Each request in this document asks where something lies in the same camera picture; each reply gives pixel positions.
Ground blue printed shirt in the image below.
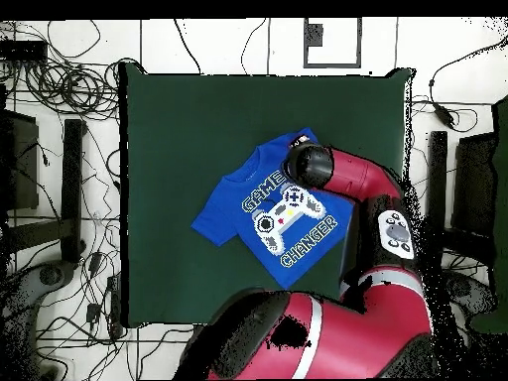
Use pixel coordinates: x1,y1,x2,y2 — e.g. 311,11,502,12
190,126,356,291

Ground black flat box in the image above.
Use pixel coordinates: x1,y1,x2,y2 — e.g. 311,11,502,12
0,39,49,63

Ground dark grey square tag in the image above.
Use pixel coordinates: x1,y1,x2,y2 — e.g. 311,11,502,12
307,23,324,48

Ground dark green table cloth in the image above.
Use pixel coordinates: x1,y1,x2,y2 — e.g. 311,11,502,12
118,63,416,329

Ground black power adapter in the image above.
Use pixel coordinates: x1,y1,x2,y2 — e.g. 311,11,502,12
433,103,456,129

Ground dark box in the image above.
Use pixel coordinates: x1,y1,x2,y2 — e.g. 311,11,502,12
0,109,40,211
450,132,497,239

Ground green hanging cloth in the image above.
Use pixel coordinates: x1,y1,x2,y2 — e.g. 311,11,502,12
469,93,508,335

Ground grey chair base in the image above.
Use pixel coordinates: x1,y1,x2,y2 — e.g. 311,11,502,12
440,269,499,318
0,259,76,318

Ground black power strip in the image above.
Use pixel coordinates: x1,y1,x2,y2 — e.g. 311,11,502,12
106,273,124,338

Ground grey square floor frame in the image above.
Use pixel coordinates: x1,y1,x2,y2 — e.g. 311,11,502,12
303,17,363,69

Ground black frame leg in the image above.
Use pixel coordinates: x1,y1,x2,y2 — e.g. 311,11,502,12
425,130,448,239
60,118,87,265

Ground coiled black cables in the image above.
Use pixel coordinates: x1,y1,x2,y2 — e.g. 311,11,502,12
23,59,120,120

